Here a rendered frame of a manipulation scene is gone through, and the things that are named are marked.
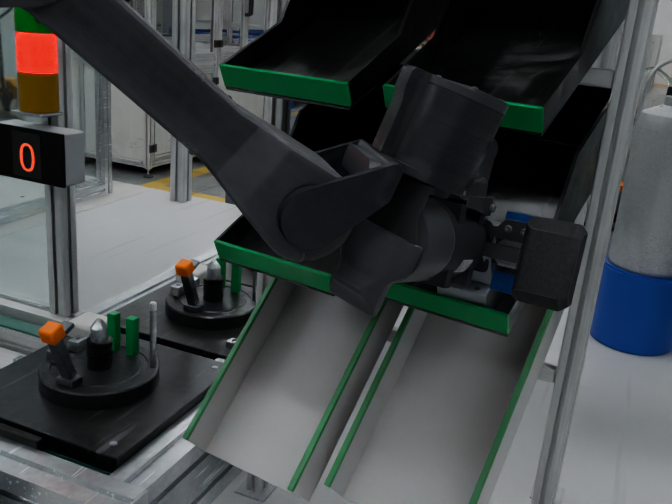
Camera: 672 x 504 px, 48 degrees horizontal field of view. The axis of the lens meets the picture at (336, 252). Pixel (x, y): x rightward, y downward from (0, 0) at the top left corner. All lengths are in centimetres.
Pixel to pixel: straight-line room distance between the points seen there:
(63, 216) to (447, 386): 61
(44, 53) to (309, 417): 58
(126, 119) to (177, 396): 530
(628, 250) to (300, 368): 82
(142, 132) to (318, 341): 534
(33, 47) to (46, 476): 53
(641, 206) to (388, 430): 81
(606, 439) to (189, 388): 61
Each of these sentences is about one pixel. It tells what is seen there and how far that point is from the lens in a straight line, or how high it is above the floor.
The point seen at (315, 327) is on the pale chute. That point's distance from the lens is 79.
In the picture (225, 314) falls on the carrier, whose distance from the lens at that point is 109.
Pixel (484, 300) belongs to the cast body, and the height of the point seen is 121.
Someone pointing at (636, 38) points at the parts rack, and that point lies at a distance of 69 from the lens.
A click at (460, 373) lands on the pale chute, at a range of 74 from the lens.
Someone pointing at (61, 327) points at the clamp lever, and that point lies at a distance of 86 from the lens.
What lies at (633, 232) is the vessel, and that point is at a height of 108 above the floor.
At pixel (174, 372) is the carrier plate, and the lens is 97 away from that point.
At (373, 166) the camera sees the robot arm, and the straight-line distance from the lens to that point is 43.
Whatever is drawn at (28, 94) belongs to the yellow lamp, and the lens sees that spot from 105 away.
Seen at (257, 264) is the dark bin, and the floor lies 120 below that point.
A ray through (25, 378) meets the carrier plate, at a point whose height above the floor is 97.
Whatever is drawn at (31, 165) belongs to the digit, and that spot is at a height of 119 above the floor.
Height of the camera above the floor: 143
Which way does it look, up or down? 18 degrees down
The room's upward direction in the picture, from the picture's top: 5 degrees clockwise
